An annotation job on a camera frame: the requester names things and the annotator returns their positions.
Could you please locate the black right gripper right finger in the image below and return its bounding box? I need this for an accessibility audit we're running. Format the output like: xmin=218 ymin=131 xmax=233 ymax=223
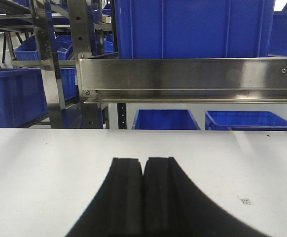
xmin=143 ymin=157 xmax=251 ymax=237

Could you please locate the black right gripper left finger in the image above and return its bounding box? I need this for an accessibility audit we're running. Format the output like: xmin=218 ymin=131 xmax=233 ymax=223
xmin=69 ymin=158 xmax=144 ymax=237

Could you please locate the blue bin lower middle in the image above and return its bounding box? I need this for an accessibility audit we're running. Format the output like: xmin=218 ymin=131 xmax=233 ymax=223
xmin=132 ymin=109 xmax=201 ymax=130

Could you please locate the blue bin lower right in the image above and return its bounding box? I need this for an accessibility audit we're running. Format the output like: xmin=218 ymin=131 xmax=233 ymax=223
xmin=205 ymin=111 xmax=287 ymax=131

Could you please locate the stainless steel shelf rack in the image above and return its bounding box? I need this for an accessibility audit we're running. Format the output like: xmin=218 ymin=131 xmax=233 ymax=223
xmin=68 ymin=0 xmax=287 ymax=129

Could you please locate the blue bin left rack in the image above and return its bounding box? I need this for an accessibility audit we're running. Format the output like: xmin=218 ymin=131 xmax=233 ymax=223
xmin=0 ymin=68 xmax=48 ymax=128

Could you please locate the large blue bin on shelf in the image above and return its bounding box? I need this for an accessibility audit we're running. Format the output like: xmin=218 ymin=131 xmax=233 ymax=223
xmin=114 ymin=0 xmax=275 ymax=59

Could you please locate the stainless steel left rack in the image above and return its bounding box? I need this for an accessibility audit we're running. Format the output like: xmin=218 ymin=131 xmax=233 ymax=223
xmin=0 ymin=0 xmax=80 ymax=129

